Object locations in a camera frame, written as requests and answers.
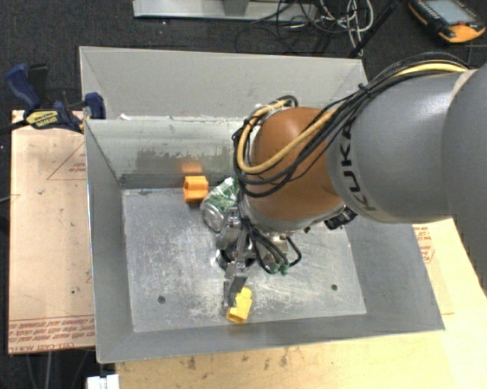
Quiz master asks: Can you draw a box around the yellow plastic block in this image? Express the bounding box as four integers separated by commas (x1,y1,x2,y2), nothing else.
225,285,254,325

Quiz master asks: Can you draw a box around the grey metal bin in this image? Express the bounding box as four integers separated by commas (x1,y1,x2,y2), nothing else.
79,45,446,365

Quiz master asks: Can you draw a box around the black cylinder on white bracket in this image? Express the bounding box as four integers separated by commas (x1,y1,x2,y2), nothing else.
323,206,359,231

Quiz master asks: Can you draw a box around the orange plastic block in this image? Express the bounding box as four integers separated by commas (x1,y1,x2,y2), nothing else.
182,174,210,205

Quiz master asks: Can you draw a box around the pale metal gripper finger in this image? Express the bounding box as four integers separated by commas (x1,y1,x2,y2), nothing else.
222,272,236,311
233,262,250,296

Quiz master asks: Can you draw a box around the brown cardboard board, red print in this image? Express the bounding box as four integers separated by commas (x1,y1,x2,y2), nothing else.
7,109,457,356

